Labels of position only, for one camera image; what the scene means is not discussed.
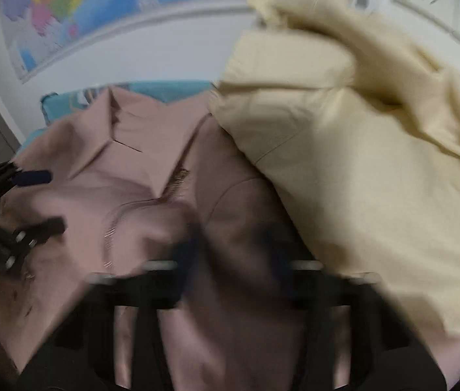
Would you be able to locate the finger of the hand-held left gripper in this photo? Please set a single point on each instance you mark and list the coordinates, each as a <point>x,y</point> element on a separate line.
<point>46,227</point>
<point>34,178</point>

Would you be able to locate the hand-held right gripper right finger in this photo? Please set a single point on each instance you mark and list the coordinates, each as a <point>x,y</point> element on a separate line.
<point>275,248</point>

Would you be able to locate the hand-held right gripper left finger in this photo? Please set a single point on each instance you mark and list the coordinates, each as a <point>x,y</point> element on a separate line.
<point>187,252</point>

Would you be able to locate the pink zip jacket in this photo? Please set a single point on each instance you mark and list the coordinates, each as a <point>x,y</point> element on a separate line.
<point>144,207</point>

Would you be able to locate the cream yellow jacket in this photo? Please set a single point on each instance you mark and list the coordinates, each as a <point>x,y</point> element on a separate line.
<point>356,163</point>

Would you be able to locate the light blue bedsheet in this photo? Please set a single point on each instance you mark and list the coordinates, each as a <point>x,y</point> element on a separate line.
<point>160,91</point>

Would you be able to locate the colourful wall map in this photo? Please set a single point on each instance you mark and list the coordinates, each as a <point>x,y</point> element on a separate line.
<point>63,4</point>

